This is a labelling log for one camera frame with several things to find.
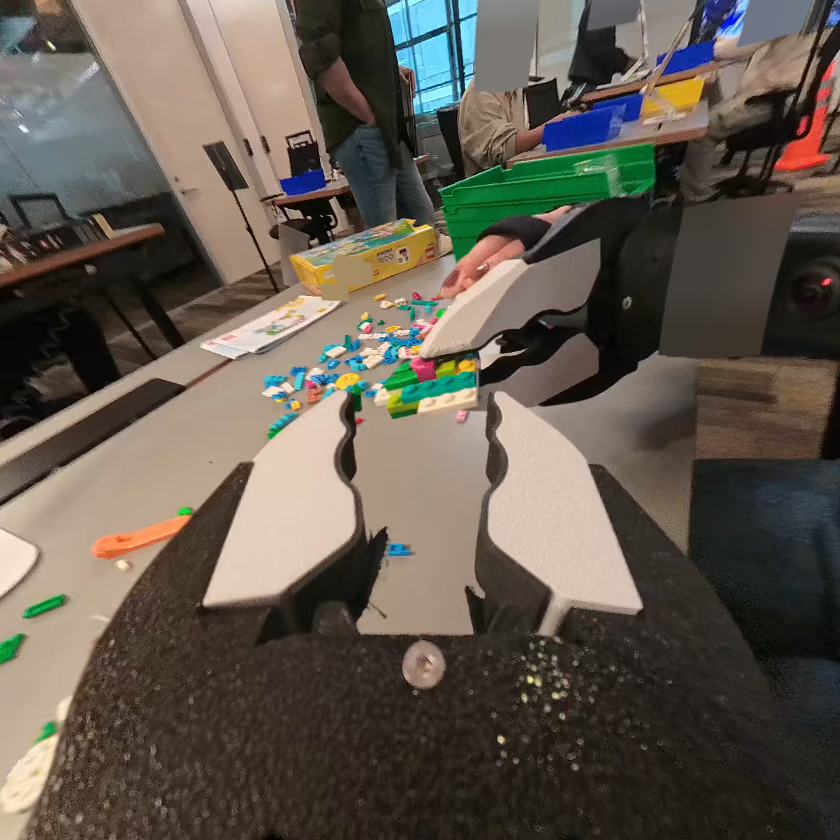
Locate white door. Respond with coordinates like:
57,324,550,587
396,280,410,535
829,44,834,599
69,0,227,286
180,0,322,198

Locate closed instruction booklet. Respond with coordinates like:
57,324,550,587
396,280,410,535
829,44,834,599
200,295,343,361

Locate yellow lego box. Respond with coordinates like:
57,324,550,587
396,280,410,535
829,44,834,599
289,220,441,299

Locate scattered green brown lego bits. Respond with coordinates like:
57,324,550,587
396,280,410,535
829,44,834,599
0,594,68,664

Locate orange brick separator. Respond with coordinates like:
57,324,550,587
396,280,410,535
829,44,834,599
92,515,193,560

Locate yellow plastic bin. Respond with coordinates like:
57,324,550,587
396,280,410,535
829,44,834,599
640,75,706,119

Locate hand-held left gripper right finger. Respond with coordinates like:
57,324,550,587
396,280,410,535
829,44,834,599
472,392,644,637

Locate person's right hand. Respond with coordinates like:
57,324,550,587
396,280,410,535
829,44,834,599
440,233,532,299

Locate green plastic bin stack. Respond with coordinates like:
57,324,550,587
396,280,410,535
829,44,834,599
438,141,657,260

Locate orange traffic cone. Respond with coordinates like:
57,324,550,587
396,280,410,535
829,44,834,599
774,59,840,173

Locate multicolour lego build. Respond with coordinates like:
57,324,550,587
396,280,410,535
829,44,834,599
374,354,483,420

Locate white round lego plate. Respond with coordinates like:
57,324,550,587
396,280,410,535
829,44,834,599
0,696,73,828

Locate person's right forearm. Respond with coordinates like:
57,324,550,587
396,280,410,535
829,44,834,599
478,215,555,249

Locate black music stand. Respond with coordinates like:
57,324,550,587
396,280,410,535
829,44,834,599
202,140,282,294

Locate black office chair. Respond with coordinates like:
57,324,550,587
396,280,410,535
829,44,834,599
525,79,565,129

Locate dark wooden desk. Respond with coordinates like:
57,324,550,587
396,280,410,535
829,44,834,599
0,222,186,421

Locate pile of lego pieces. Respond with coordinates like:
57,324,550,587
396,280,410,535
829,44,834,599
261,292,460,441

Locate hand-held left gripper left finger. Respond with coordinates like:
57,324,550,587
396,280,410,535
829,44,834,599
201,390,389,642

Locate person's jeans leg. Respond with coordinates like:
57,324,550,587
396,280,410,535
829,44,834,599
688,458,840,821

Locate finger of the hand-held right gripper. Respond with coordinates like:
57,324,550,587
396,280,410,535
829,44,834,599
419,238,603,361
479,331,601,408

